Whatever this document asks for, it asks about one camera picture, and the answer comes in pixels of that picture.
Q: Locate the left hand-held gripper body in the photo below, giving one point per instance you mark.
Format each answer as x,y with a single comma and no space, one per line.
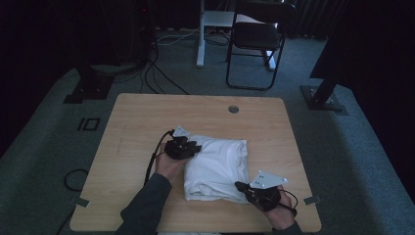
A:
177,148

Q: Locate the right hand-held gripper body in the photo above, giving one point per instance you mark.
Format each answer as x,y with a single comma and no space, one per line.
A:
266,197

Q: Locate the white garment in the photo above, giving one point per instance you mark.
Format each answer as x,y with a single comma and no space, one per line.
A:
215,169

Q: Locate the person's left hand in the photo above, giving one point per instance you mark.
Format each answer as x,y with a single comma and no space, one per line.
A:
168,166

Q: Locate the person's right hand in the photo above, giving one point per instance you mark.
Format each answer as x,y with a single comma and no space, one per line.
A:
282,217

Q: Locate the grey tape piece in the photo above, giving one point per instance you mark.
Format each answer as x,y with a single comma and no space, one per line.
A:
312,200
82,202

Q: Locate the grey round table grommet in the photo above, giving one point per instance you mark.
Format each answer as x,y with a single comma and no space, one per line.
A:
233,109

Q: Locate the black stand with flat base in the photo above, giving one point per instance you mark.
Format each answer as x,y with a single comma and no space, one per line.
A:
91,88

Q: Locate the black slanted stand with base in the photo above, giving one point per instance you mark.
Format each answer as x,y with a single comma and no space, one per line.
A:
323,94

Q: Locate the black folding chair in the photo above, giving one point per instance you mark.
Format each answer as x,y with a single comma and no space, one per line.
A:
256,36

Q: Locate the white desk frame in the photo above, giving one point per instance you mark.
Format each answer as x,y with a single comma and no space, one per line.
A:
201,39

